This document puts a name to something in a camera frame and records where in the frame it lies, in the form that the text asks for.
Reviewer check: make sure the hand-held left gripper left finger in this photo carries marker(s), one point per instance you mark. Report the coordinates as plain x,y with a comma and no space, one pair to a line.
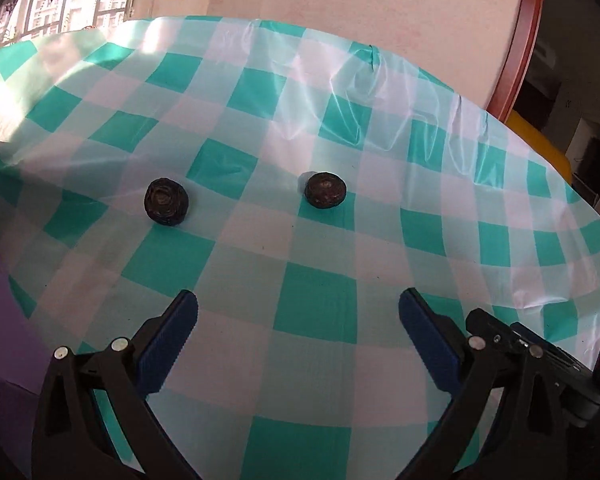
167,340

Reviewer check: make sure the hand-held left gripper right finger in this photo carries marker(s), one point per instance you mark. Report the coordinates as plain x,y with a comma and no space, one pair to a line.
430,340

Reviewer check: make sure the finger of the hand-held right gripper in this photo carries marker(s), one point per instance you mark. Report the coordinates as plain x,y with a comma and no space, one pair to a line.
487,325
555,355

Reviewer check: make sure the dark round cookie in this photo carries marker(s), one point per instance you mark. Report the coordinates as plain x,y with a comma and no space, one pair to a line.
325,191
166,202

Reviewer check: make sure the teal white checked tablecloth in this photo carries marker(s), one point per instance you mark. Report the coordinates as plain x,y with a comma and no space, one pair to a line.
305,285

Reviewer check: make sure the yellow object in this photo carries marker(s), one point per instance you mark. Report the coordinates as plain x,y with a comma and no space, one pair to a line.
545,145

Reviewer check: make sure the wooden door frame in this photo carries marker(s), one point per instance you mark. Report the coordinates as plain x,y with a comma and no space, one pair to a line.
522,45

